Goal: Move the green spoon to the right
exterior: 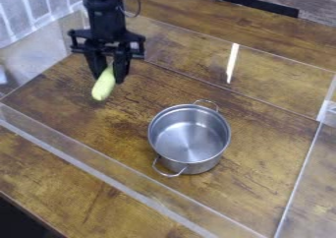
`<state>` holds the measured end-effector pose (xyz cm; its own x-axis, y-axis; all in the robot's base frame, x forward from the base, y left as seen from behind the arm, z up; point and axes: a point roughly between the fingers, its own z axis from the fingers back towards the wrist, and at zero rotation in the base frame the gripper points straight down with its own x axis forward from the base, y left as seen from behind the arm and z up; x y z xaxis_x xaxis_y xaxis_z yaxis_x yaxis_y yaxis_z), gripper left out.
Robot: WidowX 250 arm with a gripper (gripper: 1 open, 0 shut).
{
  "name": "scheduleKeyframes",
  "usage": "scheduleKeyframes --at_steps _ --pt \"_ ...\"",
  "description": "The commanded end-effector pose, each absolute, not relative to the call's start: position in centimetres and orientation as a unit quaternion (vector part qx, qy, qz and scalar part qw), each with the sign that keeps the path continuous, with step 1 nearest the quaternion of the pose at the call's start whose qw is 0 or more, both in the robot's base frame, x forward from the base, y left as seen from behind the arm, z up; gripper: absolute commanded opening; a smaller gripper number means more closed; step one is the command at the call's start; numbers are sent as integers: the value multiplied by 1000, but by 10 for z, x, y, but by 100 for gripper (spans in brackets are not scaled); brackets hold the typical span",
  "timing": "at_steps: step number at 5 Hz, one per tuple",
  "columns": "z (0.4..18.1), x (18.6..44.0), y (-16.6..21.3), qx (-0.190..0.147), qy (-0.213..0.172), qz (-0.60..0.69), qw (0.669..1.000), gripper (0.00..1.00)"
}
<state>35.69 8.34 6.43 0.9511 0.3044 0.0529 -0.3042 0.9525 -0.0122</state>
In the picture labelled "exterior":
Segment stainless steel pot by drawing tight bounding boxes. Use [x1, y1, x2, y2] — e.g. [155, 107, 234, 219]
[147, 99, 231, 178]

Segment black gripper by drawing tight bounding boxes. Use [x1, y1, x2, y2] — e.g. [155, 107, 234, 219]
[68, 0, 146, 84]

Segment clear acrylic barrier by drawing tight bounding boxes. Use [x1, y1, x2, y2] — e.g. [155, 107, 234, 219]
[0, 102, 266, 238]

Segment black bar on table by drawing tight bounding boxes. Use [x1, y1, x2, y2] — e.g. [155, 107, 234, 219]
[218, 0, 299, 18]

